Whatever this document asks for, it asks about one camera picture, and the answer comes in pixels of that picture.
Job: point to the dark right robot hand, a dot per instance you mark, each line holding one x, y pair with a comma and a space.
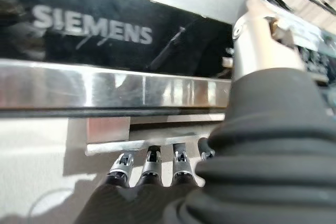
262, 169

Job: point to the black steel dishwasher door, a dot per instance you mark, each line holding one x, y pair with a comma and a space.
105, 51

